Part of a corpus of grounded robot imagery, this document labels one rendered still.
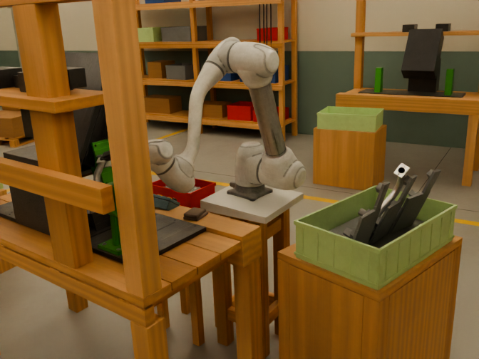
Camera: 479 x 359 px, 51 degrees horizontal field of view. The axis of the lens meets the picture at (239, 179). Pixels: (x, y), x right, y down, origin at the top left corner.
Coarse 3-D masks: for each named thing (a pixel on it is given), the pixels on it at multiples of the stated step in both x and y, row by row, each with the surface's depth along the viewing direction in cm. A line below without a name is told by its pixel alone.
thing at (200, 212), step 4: (192, 208) 239; (196, 208) 239; (200, 208) 239; (188, 212) 234; (192, 212) 234; (196, 212) 234; (200, 212) 234; (204, 212) 238; (184, 216) 234; (188, 216) 232; (192, 216) 231; (196, 216) 231; (200, 216) 234; (204, 216) 236; (192, 220) 232; (196, 220) 231
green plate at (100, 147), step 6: (96, 144) 227; (102, 144) 230; (108, 144) 232; (96, 150) 227; (102, 150) 229; (108, 168) 231; (102, 174) 228; (108, 174) 231; (102, 180) 228; (108, 180) 230
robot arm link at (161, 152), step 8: (152, 144) 198; (160, 144) 197; (168, 144) 199; (152, 152) 197; (160, 152) 196; (168, 152) 198; (152, 160) 199; (160, 160) 198; (168, 160) 200; (152, 168) 203; (160, 168) 202; (168, 168) 204
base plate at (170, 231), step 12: (12, 204) 262; (0, 216) 252; (12, 216) 246; (156, 216) 240; (108, 228) 228; (168, 228) 225; (180, 228) 225; (192, 228) 224; (204, 228) 224; (96, 240) 216; (168, 240) 213; (180, 240) 213; (96, 252) 208; (108, 252) 204
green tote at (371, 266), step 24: (360, 192) 242; (312, 216) 219; (336, 216) 232; (432, 216) 232; (312, 240) 208; (336, 240) 198; (408, 240) 198; (432, 240) 213; (336, 264) 201; (360, 264) 193; (384, 264) 189; (408, 264) 202
